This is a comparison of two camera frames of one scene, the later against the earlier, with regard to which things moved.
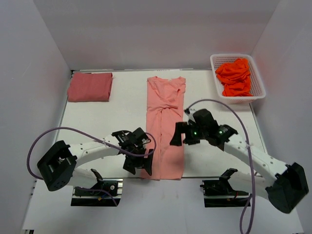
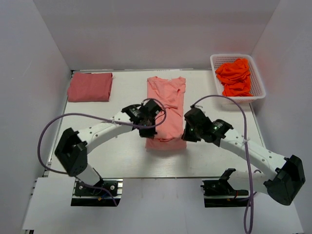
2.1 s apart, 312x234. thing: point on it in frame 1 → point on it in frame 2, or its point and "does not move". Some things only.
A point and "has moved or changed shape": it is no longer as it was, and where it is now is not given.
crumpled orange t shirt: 235,78 does not move
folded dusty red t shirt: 85,87 does not move
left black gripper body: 138,149 → 146,132
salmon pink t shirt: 165,107 has moved or changed shape
